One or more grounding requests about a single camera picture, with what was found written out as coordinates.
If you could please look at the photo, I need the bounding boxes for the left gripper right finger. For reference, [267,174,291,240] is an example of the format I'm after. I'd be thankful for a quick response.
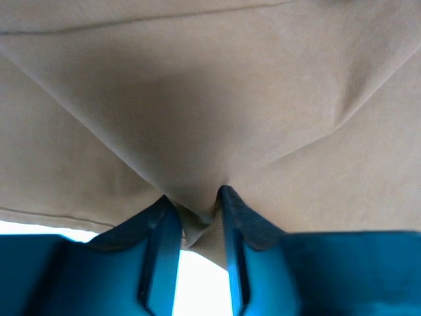
[218,186,420,315]

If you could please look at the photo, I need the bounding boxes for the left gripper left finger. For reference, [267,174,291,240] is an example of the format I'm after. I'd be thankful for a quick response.
[1,196,182,315]

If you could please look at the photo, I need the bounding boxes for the brown trousers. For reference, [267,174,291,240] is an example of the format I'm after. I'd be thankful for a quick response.
[1,1,420,265]

